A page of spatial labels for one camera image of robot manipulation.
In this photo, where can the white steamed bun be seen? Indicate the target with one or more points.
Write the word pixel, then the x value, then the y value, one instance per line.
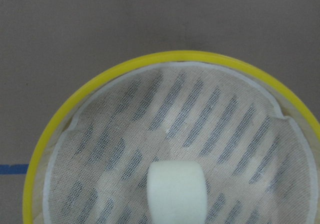
pixel 176 192

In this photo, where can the white steamer cloth liner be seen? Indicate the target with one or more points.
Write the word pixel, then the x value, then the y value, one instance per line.
pixel 257 163

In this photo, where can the yellow steamer basket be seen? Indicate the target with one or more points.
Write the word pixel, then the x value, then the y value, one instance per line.
pixel 290 105

